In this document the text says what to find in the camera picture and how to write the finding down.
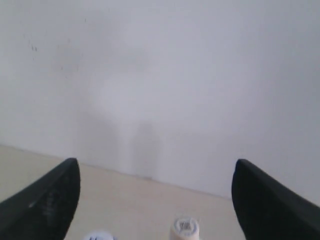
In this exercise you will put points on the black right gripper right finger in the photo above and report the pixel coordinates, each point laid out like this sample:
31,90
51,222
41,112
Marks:
267,210

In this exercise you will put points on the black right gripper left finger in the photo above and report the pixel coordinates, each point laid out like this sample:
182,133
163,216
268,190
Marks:
45,209

